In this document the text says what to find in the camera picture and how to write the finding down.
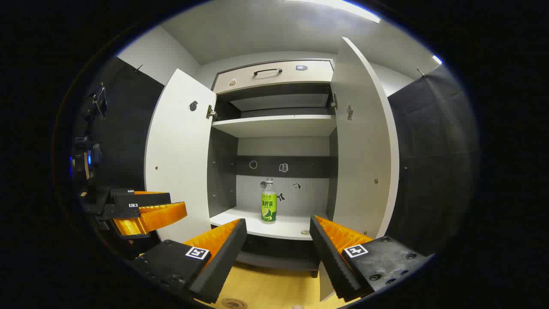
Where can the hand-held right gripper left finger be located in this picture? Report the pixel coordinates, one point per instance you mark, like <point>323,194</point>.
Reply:
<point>223,257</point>

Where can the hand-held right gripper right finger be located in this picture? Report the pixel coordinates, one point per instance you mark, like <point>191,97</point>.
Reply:
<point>332,257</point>

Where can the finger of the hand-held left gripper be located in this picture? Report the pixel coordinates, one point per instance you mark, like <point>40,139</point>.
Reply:
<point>158,216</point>
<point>143,198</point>

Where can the round wooden coaster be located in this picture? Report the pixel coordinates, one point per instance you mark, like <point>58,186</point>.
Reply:
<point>234,304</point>

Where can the white cabinet door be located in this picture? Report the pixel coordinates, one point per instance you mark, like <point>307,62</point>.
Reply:
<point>364,150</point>
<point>180,150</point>

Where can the green label plastic bottle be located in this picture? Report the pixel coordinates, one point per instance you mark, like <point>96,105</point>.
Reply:
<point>269,210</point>

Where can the white and grey cabinet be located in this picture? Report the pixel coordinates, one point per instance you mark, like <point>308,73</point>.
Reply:
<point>223,171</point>

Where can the metal door hinge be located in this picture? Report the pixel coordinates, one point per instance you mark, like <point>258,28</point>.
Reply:
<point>333,102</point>
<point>211,113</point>

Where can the white cabinet shelf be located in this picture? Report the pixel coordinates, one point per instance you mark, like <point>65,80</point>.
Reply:
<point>279,125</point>

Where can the beige cabinet drawer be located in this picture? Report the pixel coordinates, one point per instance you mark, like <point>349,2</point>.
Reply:
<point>274,81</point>

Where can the small ceiling light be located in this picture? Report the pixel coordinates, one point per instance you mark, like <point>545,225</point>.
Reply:
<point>437,59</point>

